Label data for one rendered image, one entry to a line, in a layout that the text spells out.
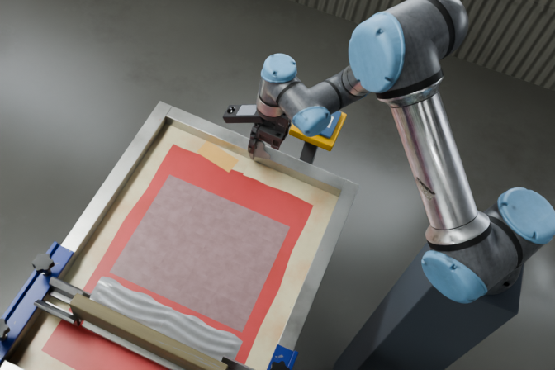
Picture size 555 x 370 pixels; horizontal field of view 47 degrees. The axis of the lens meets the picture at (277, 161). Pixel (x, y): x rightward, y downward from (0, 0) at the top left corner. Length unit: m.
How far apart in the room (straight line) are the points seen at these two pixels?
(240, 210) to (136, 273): 0.30
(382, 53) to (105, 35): 2.40
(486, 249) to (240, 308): 0.62
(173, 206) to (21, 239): 1.18
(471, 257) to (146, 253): 0.78
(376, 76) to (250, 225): 0.69
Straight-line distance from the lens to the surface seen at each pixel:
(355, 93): 1.43
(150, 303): 1.53
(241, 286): 1.55
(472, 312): 1.47
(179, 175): 1.68
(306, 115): 1.38
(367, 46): 1.05
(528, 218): 1.26
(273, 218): 1.64
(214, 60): 3.20
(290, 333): 1.49
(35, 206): 2.78
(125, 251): 1.59
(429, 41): 1.07
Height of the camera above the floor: 2.39
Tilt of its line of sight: 56 degrees down
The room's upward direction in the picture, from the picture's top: 14 degrees clockwise
